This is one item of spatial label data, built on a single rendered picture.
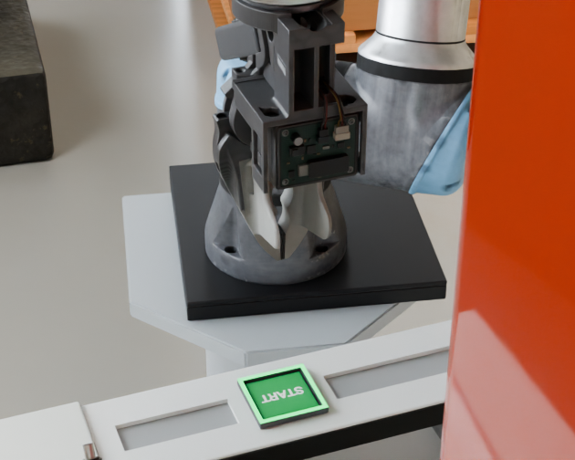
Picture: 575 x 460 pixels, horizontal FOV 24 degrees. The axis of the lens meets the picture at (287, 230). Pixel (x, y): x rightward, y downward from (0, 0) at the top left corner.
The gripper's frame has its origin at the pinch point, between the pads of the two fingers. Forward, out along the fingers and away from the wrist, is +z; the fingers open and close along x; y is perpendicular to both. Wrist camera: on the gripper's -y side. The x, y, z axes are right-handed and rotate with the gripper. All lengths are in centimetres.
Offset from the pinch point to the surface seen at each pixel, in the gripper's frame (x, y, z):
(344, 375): 5.9, -0.7, 15.1
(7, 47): 10, -221, 86
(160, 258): 1.1, -40.9, 28.7
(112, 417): -12.9, -1.7, 14.7
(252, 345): 5.6, -23.2, 28.7
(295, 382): 1.5, -0.3, 14.3
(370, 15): 103, -216, 90
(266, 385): -0.7, -0.7, 14.3
